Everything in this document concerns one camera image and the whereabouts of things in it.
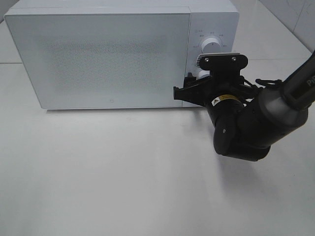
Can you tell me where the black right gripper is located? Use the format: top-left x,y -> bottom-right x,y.
173,71 -> 256,107

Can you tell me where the white timer knob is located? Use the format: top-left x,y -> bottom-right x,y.
197,70 -> 210,80

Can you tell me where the white microwave door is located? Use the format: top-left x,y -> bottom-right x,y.
6,14 -> 189,110

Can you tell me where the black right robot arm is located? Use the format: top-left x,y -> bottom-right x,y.
173,53 -> 315,161

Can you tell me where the upper white power knob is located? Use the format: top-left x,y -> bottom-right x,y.
201,35 -> 222,54

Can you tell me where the white microwave oven body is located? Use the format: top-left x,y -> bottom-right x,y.
4,0 -> 239,108

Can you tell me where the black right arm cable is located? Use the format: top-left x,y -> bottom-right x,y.
240,76 -> 283,99

